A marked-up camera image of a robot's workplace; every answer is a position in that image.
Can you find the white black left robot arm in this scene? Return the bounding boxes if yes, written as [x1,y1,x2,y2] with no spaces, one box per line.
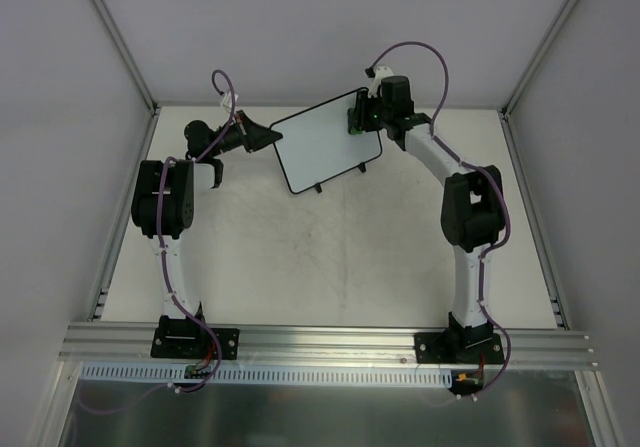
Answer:
[131,110,283,357]

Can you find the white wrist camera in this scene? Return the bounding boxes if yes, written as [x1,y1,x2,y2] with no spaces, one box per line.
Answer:
[219,91,238,113]
[365,65,394,98]

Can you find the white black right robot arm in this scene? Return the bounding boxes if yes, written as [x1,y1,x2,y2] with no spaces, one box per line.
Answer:
[348,67,507,363]

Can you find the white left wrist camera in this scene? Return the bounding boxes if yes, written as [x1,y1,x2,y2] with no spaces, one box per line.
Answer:
[219,91,238,113]

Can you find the aluminium frame posts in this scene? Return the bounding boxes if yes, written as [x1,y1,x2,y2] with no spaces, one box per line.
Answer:
[1,0,639,446]

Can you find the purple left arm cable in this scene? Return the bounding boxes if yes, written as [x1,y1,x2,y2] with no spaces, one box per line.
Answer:
[74,69,241,414]

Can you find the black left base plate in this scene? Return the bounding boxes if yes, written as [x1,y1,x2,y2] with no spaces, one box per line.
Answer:
[150,315,240,360]

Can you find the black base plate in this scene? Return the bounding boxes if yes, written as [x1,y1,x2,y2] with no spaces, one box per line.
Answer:
[413,331,505,365]
[150,315,240,360]

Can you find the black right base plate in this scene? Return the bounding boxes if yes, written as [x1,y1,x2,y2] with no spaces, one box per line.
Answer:
[413,331,505,365]

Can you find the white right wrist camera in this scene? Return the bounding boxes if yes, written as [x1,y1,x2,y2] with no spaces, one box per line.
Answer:
[365,65,394,98]

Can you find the white slotted cable duct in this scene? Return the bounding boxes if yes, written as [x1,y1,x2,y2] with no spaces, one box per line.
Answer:
[79,362,453,389]

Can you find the green bone-shaped eraser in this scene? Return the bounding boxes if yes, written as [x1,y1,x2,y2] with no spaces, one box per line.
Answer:
[347,108,363,135]

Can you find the white whiteboard black frame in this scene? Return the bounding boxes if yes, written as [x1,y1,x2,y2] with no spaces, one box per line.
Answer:
[269,87,383,195]

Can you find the aluminium mounting rail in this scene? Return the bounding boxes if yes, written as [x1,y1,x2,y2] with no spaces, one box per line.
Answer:
[58,321,600,371]

